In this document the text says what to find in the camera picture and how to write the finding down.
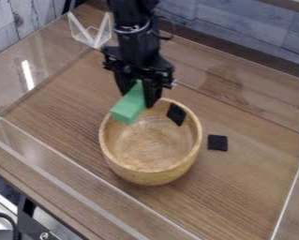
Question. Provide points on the black metal table frame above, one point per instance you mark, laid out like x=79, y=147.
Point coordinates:
x=25, y=228

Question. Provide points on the black square pad on table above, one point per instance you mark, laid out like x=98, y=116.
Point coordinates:
x=218, y=142

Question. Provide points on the green rectangular stick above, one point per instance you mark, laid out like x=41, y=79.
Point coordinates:
x=130, y=106

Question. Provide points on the wooden bowl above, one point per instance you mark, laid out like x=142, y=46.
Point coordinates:
x=151, y=152

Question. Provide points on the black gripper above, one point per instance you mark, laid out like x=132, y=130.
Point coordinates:
x=135, y=61

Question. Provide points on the clear acrylic corner bracket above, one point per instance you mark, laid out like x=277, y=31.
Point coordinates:
x=92, y=36

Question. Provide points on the clear acrylic enclosure wall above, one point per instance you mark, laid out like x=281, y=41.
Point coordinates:
x=238, y=194

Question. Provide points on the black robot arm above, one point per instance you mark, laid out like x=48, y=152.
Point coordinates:
x=134, y=13

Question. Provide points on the black square pad in bowl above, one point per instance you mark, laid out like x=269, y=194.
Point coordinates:
x=176, y=114

